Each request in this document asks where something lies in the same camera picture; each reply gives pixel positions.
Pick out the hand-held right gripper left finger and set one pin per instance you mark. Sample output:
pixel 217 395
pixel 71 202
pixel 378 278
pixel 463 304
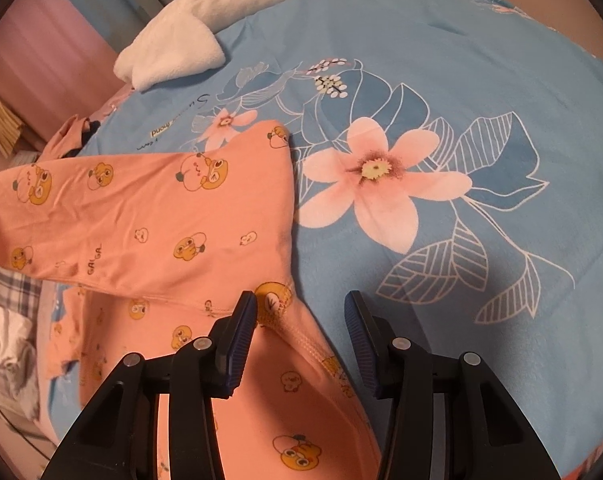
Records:
pixel 239 345

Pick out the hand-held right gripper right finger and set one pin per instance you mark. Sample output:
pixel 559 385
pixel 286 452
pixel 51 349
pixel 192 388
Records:
pixel 359 340

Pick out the pink cartoon print garment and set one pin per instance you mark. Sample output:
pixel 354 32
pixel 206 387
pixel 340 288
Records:
pixel 131 220

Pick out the blue floral bed sheet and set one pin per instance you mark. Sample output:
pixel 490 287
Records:
pixel 481 260

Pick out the white crumpled cloth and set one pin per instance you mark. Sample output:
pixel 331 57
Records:
pixel 6 350

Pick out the plaid cloth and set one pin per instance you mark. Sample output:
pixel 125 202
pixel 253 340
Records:
pixel 11 285

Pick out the dark navy cloth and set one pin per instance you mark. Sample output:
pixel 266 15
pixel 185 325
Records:
pixel 89 129

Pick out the small pink cloth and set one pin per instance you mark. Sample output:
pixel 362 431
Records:
pixel 61 137

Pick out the white fleece cloth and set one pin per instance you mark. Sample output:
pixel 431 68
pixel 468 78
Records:
pixel 171 45

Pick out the pink curtain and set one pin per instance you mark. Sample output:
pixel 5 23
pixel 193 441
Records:
pixel 41 35

